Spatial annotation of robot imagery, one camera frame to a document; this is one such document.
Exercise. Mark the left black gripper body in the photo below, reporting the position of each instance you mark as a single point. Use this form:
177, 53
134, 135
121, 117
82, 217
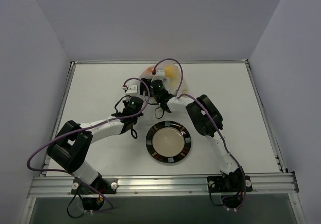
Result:
129, 99

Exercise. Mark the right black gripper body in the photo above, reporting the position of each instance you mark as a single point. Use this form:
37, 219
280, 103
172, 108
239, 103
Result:
146, 88

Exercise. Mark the clear printed plastic bag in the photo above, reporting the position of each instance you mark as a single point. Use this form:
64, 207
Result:
175, 87

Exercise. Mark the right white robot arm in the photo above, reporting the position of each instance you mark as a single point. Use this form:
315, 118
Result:
205, 118

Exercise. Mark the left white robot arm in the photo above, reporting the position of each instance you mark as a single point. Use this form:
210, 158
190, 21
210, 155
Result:
72, 142

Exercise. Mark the orange fake fruit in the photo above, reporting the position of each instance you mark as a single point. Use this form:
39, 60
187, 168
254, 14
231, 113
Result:
150, 70

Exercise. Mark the yellow fake fruit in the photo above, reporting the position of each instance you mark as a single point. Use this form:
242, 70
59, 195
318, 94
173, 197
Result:
172, 72

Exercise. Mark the black rimmed ceramic plate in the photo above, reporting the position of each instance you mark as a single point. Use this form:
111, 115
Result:
168, 142

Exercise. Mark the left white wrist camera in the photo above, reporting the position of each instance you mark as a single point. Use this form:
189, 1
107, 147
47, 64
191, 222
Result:
131, 90

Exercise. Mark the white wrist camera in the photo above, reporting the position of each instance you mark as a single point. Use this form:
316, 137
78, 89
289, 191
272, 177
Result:
159, 75
131, 90

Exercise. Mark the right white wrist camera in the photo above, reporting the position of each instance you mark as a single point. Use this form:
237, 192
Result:
159, 75

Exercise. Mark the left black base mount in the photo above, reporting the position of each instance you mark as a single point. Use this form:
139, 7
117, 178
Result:
93, 196

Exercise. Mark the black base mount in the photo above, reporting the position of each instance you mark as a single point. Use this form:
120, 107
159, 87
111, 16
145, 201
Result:
233, 191
93, 196

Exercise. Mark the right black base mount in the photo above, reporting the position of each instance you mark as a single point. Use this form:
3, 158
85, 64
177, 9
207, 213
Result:
233, 191

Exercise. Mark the aluminium front frame rail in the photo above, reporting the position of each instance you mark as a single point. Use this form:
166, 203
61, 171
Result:
170, 185

